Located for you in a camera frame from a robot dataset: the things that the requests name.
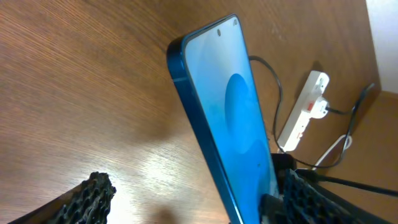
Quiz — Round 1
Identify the white charger plug adapter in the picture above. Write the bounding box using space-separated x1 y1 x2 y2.
307 96 328 119

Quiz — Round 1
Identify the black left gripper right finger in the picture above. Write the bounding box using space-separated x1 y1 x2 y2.
259 169 392 224

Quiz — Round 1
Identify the black charger cable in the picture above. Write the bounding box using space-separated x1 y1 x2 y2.
248 55 376 169

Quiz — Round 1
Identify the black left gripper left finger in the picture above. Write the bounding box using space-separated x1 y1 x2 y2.
12 172 116 224

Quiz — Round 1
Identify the white power strip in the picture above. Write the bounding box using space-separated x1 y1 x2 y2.
277 70 330 152

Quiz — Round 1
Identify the white power strip cord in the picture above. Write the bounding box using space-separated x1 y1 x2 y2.
310 134 353 171

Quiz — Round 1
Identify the blue Samsung Galaxy smartphone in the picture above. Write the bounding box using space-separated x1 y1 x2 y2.
167 14 279 223

